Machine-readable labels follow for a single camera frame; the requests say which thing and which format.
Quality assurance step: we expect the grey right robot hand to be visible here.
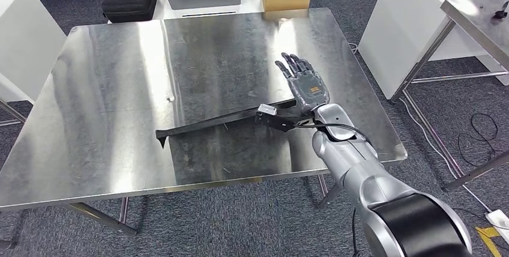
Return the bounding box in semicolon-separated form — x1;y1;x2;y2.
275;52;331;116

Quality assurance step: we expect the black plastic panel part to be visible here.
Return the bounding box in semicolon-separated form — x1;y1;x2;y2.
155;99;297;150

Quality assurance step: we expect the steel workbench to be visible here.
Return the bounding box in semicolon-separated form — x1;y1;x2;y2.
0;7;408;236

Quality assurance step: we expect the white partition panel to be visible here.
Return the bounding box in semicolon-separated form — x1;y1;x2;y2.
0;0;68;105
358;0;509;101

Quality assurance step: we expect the steel table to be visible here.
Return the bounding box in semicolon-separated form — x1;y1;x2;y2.
391;0;509;192
0;98;26;129

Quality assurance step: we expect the black zip case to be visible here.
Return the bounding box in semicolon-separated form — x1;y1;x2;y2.
101;0;158;24

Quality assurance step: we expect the white power strip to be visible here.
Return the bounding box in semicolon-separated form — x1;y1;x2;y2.
485;209;509;245

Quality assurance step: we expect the yellow floor tape outline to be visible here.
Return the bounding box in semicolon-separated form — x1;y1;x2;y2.
475;226;502;257

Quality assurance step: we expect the black camera bracket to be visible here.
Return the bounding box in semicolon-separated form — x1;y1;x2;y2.
254;111;317;133

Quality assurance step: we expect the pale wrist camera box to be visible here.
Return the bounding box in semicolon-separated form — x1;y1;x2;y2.
258;104;277;118

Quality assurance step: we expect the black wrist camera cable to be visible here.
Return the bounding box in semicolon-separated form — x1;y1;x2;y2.
296;121;375;148

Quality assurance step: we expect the white floor cable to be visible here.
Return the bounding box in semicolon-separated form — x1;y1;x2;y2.
348;42;494;213

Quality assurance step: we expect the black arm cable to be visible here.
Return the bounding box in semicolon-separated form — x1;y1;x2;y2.
351;207;359;257

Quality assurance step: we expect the black looped floor cable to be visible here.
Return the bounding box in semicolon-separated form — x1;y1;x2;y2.
457;112;500;169

